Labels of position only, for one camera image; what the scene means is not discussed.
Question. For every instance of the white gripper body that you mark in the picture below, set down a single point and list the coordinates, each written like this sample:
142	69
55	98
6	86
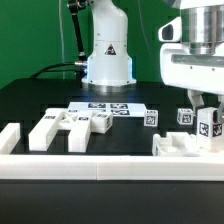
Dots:
202	73

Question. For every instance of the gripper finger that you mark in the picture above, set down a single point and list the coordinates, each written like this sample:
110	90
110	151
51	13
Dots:
221	105
196	100

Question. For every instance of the white chair seat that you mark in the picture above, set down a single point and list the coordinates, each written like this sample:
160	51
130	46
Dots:
177	144

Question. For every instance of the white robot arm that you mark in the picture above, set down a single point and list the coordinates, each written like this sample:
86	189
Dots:
109	64

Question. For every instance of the tagged white cube right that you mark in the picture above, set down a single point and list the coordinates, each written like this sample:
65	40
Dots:
185	116

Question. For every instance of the tagged white cube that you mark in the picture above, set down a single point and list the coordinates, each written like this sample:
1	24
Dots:
185	116
151	118

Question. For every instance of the tagged white cube left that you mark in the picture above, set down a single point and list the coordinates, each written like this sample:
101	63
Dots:
151	118

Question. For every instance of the white tag sheet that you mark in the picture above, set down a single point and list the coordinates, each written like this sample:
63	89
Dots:
117	109

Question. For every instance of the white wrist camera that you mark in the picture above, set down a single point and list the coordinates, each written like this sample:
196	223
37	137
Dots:
172	31

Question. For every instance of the white chair back frame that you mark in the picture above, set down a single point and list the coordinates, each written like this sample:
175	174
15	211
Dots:
54	120

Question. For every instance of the black camera stand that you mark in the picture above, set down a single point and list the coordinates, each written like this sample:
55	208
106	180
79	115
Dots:
75	6

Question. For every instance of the white front fence rail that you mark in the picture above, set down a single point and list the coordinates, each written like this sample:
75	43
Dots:
59	167

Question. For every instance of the white fence rail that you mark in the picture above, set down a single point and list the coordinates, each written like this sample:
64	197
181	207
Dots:
59	167
9	137

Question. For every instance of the white left fence rail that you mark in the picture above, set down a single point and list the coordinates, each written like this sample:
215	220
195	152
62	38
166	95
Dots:
9	137

